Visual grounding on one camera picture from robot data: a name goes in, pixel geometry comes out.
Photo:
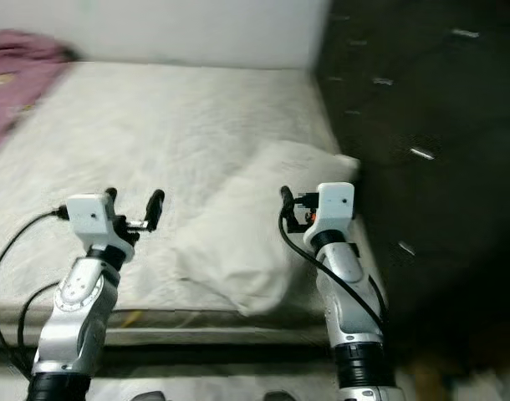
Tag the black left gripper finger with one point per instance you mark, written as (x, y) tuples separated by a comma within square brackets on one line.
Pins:
[(111, 194), (155, 209)]

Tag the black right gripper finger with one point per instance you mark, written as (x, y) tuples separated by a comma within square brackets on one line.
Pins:
[(287, 209)]

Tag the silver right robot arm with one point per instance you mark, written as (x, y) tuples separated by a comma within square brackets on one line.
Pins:
[(355, 317)]

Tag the white pillow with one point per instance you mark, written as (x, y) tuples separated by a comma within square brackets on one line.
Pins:
[(247, 225)]

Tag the beige quilted mattress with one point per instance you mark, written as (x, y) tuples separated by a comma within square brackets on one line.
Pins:
[(146, 125)]

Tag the purple cartoon mouse quilt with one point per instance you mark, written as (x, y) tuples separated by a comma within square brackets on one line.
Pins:
[(17, 83)]

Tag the grey robot left leg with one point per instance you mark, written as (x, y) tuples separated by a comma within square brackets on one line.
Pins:
[(146, 397)]

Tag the grey robot leg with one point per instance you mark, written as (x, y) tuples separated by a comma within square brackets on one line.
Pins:
[(146, 397), (278, 397)]

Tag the black tufted headboard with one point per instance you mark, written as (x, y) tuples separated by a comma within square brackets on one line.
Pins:
[(439, 100)]

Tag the grey robot right leg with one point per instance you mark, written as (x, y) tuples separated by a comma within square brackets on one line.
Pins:
[(278, 397)]

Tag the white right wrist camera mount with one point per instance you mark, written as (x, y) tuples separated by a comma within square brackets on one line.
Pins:
[(334, 207)]

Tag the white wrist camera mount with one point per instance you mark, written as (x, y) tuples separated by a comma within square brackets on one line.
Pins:
[(334, 207), (94, 219)]

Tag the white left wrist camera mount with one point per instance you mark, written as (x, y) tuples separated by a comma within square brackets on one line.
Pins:
[(94, 219)]

